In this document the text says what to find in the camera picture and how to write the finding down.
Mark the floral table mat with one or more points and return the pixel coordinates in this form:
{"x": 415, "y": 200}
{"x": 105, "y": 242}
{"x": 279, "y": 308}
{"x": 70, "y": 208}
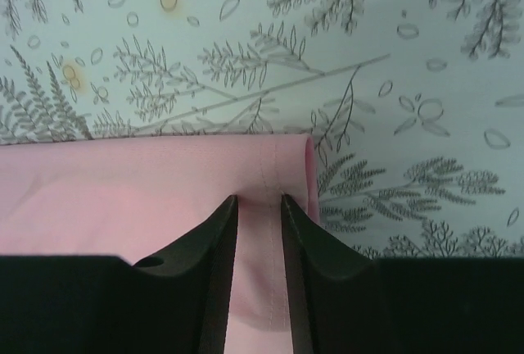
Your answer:
{"x": 415, "y": 106}

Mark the pink t shirt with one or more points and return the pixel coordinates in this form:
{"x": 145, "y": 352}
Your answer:
{"x": 133, "y": 196}

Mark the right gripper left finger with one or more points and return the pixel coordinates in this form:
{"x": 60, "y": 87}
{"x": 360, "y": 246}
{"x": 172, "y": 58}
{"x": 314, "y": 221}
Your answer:
{"x": 175, "y": 300}

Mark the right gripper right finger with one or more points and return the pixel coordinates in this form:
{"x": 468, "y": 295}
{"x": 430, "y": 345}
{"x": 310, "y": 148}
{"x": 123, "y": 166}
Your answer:
{"x": 340, "y": 301}

